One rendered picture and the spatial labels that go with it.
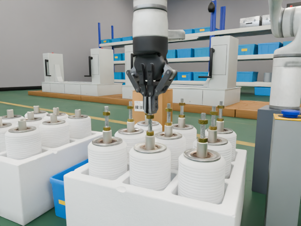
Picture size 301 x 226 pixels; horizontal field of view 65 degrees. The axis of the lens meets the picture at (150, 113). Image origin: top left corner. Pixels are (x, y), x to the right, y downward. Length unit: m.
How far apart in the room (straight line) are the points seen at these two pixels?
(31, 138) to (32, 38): 6.53
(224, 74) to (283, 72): 1.73
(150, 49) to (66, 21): 7.45
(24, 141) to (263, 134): 0.76
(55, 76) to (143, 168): 4.43
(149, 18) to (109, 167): 0.34
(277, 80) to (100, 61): 3.10
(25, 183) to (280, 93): 0.83
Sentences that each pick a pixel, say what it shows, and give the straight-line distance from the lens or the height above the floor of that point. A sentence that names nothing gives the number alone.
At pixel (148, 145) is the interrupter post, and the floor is 0.26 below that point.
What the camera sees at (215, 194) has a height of 0.19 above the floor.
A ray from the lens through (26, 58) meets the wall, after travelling 7.11.
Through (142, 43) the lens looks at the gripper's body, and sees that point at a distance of 0.48.
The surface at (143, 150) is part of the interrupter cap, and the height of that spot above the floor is 0.25.
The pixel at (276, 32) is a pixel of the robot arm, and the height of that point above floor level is 0.55.
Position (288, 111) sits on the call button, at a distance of 0.65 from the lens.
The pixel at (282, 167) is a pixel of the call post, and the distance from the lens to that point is 0.67.
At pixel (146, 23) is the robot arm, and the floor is 0.52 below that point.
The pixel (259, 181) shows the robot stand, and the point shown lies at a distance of 0.94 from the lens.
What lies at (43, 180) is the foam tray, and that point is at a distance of 0.79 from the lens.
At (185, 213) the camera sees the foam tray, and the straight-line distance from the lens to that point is 0.48.
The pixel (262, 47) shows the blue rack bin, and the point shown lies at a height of 0.92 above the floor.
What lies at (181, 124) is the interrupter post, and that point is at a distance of 0.74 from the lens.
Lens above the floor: 0.42
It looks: 9 degrees down
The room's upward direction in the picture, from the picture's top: straight up
